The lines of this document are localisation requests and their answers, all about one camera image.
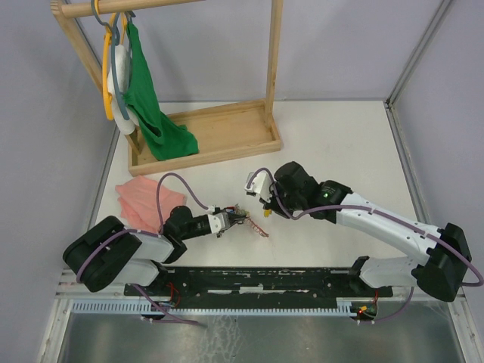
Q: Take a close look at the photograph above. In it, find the keyring bunch with coloured tags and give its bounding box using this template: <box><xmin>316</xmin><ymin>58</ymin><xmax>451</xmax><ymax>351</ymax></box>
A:
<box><xmin>234</xmin><ymin>204</ymin><xmax>269</xmax><ymax>238</ymax></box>

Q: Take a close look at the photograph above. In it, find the wooden clothes rack frame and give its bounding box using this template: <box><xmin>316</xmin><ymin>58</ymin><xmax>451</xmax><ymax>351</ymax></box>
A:
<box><xmin>50</xmin><ymin>0</ymin><xmax>284</xmax><ymax>156</ymax></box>

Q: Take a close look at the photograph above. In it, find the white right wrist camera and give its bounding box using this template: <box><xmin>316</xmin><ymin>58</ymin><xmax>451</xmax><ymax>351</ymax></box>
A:
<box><xmin>244</xmin><ymin>171</ymin><xmax>271</xmax><ymax>203</ymax></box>

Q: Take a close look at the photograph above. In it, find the aluminium rail frame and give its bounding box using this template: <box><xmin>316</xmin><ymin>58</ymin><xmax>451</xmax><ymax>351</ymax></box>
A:
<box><xmin>39</xmin><ymin>1</ymin><xmax>483</xmax><ymax>362</ymax></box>

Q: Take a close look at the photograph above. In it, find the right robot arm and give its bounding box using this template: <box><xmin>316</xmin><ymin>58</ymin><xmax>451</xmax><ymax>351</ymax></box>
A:
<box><xmin>246</xmin><ymin>162</ymin><xmax>472</xmax><ymax>302</ymax></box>

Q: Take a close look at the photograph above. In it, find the white cloth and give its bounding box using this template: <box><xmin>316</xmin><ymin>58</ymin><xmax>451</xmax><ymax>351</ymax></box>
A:
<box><xmin>107</xmin><ymin>45</ymin><xmax>139</xmax><ymax>135</ymax></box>

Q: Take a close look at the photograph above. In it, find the grey hanger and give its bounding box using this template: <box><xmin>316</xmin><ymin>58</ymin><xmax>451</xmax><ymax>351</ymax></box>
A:
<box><xmin>90</xmin><ymin>1</ymin><xmax>135</xmax><ymax>134</ymax></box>

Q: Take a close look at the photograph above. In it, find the green cloth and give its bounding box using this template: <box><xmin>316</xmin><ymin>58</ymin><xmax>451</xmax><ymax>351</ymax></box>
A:
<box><xmin>124</xmin><ymin>23</ymin><xmax>199</xmax><ymax>161</ymax></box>

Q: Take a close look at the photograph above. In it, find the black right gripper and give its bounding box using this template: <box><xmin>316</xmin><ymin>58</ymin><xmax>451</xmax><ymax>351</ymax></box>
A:
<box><xmin>259</xmin><ymin>179</ymin><xmax>305</xmax><ymax>219</ymax></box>

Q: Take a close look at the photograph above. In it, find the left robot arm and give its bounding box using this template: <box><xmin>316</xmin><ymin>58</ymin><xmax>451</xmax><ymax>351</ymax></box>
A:
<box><xmin>63</xmin><ymin>206</ymin><xmax>248</xmax><ymax>295</ymax></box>

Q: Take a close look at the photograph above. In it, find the yellow hanger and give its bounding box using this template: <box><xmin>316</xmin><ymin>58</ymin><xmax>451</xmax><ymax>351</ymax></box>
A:
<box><xmin>91</xmin><ymin>1</ymin><xmax>130</xmax><ymax>120</ymax></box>

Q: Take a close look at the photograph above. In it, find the white cable duct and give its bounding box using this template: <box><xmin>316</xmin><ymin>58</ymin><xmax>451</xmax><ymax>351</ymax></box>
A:
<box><xmin>71</xmin><ymin>297</ymin><xmax>356</xmax><ymax>317</ymax></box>

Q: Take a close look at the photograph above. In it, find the pink cloth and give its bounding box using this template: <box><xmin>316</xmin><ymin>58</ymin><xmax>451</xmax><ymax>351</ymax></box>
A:
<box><xmin>115</xmin><ymin>175</ymin><xmax>187</xmax><ymax>233</ymax></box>

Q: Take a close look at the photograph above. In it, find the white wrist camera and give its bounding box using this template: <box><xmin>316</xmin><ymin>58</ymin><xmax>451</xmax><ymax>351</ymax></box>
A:
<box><xmin>244</xmin><ymin>171</ymin><xmax>271</xmax><ymax>203</ymax></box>
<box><xmin>207</xmin><ymin>205</ymin><xmax>221</xmax><ymax>234</ymax></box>

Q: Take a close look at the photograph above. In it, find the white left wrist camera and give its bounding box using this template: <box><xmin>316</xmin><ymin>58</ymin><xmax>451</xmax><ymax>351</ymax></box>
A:
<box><xmin>207</xmin><ymin>205</ymin><xmax>221</xmax><ymax>234</ymax></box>

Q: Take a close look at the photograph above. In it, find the wooden rack base tray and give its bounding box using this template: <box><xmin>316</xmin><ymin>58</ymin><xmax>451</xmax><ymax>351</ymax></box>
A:
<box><xmin>128</xmin><ymin>99</ymin><xmax>282</xmax><ymax>176</ymax></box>

